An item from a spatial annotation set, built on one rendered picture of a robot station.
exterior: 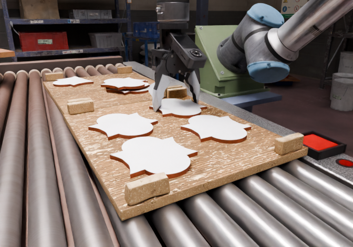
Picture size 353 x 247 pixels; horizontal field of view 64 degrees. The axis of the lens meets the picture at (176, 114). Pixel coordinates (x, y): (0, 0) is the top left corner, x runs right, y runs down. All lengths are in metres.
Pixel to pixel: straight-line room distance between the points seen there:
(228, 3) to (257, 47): 6.11
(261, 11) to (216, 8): 5.82
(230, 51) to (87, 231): 0.82
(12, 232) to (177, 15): 0.50
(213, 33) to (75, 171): 0.83
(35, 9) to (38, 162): 4.40
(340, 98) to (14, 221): 3.99
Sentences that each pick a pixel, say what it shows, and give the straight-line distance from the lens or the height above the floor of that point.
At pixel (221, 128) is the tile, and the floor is 0.94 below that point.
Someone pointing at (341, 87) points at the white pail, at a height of 0.30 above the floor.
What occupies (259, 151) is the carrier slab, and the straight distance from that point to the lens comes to 0.52.
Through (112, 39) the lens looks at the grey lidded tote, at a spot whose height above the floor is 0.77.
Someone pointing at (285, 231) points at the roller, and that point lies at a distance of 0.38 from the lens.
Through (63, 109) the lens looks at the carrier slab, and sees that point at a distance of 0.76.
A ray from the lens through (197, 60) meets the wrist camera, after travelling 0.60.
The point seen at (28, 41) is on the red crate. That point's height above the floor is 0.79.
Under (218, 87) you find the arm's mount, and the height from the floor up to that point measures 0.91.
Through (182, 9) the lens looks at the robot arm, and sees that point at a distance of 0.67.
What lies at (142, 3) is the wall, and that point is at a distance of 5.91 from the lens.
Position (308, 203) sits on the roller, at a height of 0.91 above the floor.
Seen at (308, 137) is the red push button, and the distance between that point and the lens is 0.62.
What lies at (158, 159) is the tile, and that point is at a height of 0.94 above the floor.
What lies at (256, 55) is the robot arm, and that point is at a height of 1.04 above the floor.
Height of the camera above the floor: 1.16
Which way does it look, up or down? 19 degrees down
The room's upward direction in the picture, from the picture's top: straight up
